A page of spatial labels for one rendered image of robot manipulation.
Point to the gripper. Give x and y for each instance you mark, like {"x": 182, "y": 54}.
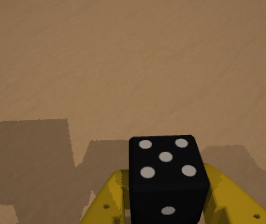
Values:
{"x": 226, "y": 202}

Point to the black die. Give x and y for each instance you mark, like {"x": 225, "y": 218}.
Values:
{"x": 168, "y": 183}

